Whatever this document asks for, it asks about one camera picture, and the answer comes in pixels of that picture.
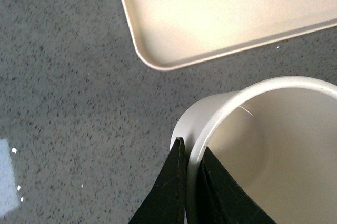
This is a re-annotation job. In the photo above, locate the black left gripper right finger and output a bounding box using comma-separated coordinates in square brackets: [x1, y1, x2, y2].
[197, 148, 275, 223]

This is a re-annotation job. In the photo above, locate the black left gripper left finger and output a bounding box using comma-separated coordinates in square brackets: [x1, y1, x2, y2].
[129, 137, 187, 223]

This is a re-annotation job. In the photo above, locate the white mug with black handle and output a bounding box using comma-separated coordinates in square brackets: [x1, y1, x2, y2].
[172, 76, 336, 223]

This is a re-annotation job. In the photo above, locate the beige rectangular plastic tray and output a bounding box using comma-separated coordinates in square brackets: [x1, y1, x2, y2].
[121, 0, 336, 71]

